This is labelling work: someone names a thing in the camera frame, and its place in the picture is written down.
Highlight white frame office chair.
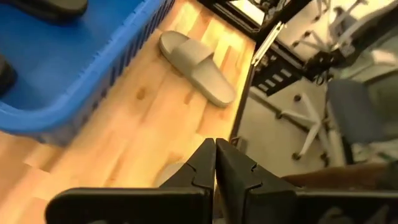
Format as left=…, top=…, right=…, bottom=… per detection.
left=307, top=0, right=398, bottom=68

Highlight black box white labels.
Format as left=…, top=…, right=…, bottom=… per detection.
left=251, top=57, right=305, bottom=97

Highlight blue plastic bin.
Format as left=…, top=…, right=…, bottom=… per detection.
left=0, top=0, right=177, bottom=147

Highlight black aluminium table frame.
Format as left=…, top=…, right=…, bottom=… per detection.
left=197, top=0, right=315, bottom=144

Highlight white base office chair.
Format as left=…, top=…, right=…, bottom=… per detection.
left=275, top=77, right=388, bottom=166

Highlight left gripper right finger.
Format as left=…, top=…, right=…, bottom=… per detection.
left=215, top=138, right=398, bottom=224

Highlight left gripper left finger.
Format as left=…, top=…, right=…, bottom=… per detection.
left=45, top=138, right=218, bottom=224

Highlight silver metal bar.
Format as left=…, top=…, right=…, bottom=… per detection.
left=251, top=21, right=286, bottom=67

